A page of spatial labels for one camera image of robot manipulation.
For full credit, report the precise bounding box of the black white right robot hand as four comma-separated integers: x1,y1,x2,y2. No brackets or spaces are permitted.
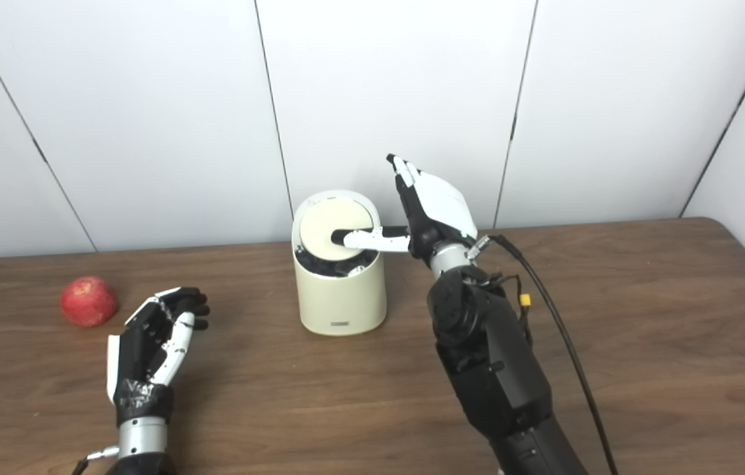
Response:
331,154,478,259

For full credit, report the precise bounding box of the black bin liner bag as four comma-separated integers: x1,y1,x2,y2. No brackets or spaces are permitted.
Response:
294,243,379,279

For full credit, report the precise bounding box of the thin wire with yellow plug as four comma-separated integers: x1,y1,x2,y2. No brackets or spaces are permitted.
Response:
478,270,535,345

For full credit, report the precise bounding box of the cream-colored bin body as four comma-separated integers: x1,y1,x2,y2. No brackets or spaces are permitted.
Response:
291,190,387,336

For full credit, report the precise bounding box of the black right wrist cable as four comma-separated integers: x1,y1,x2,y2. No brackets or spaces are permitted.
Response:
468,234,620,475

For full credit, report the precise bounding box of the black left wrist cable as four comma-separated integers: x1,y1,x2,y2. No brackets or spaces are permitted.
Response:
72,446,120,475

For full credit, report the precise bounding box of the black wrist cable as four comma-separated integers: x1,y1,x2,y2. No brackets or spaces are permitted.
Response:
72,446,120,475
468,234,620,475

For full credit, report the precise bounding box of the red apple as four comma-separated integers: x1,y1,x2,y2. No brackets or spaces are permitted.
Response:
60,276,119,328

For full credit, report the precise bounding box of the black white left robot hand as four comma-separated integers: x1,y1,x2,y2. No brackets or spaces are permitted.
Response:
106,287,211,426

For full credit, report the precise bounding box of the cream round bin lid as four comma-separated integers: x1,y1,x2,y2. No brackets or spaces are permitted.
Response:
298,197,374,261

